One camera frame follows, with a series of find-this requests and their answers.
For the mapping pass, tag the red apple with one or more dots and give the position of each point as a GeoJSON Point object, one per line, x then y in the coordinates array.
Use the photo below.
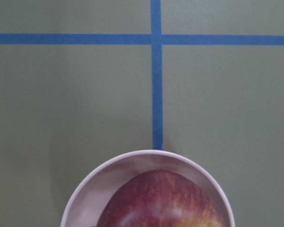
{"type": "Point", "coordinates": [160, 198]}

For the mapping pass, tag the pink bowl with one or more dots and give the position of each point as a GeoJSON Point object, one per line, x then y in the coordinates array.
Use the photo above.
{"type": "Point", "coordinates": [93, 193]}

